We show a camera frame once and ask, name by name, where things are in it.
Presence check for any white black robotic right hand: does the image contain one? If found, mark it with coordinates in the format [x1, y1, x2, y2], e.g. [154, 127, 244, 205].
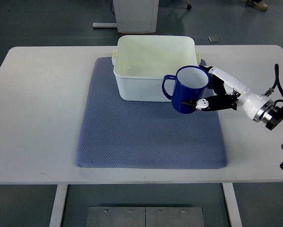
[182, 65, 275, 122]

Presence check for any blue mug white inside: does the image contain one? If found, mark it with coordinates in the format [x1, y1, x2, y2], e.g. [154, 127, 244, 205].
[162, 66, 210, 114]

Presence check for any white plastic storage box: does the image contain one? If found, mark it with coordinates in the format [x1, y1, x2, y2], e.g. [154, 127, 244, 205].
[112, 35, 199, 102]

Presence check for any small grey floor hatch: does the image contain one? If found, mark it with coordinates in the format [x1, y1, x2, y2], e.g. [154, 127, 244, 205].
[208, 36, 222, 44]

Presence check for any tan shoe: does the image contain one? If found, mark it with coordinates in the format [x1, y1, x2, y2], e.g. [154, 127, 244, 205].
[246, 0, 268, 12]

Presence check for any right white table leg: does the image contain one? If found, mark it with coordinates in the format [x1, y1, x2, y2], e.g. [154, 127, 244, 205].
[222, 183, 242, 227]

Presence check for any white table leg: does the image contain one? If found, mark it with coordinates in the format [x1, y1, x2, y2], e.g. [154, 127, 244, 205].
[222, 183, 242, 227]
[49, 184, 68, 227]

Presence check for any blue textured fabric mat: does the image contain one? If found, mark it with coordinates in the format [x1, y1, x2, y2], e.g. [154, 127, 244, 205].
[75, 57, 228, 169]

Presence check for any metal floor plate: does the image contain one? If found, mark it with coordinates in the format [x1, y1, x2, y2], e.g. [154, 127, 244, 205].
[86, 207, 205, 227]

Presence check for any left white table leg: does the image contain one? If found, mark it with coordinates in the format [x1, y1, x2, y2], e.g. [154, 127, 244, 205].
[49, 184, 68, 227]

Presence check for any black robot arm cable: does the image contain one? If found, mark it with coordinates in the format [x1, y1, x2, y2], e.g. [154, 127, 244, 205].
[261, 63, 283, 103]

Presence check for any white cabinet pedestal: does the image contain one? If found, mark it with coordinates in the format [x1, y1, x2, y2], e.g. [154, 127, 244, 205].
[92, 0, 160, 34]

